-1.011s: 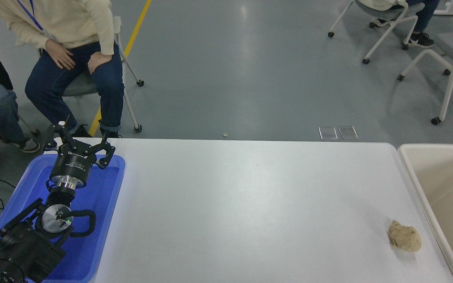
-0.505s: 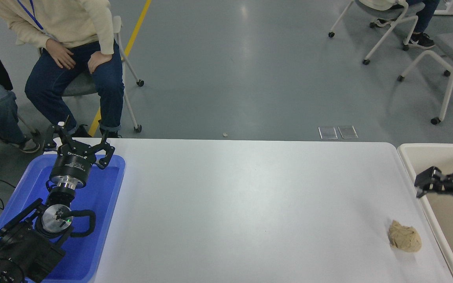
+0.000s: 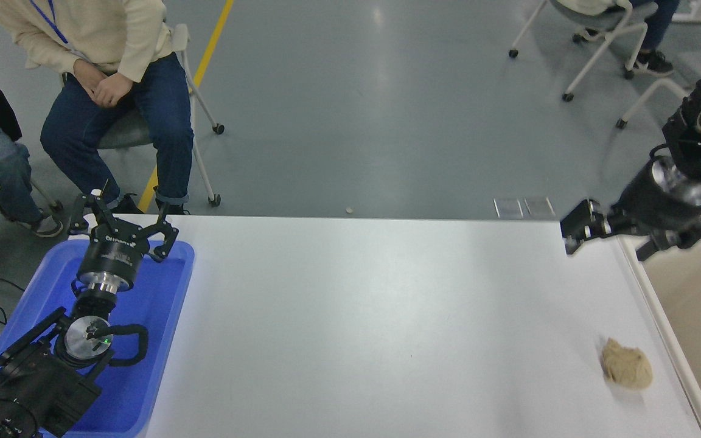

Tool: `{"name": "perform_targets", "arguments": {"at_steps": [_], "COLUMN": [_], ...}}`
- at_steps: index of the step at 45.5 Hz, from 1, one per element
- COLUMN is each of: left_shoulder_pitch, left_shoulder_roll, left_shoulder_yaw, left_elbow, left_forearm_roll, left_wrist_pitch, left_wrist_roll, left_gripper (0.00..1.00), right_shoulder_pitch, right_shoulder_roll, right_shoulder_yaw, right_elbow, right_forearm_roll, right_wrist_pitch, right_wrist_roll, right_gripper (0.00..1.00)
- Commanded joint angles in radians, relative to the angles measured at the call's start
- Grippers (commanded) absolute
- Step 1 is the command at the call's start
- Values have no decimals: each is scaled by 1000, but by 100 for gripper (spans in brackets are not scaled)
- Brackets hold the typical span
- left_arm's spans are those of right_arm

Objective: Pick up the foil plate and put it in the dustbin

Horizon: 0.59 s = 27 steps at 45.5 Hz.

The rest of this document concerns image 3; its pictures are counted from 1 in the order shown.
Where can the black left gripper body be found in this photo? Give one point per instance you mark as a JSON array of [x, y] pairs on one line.
[[110, 257]]

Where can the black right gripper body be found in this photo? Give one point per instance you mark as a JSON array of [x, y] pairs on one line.
[[648, 213]]

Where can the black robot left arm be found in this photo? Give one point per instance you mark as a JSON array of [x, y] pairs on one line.
[[40, 384]]

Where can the clear floor plate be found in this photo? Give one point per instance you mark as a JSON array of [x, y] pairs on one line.
[[539, 207], [508, 208]]

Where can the person's left hand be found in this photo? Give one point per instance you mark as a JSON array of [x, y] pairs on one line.
[[114, 90]]

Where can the person's right hand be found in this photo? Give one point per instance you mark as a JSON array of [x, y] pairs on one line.
[[89, 74]]

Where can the blue plastic tray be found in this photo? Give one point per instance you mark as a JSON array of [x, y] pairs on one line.
[[156, 317]]

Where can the large pale bin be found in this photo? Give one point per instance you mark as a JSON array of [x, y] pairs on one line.
[[691, 316]]

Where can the crumpled tan paper ball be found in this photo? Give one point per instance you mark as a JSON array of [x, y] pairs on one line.
[[627, 365]]

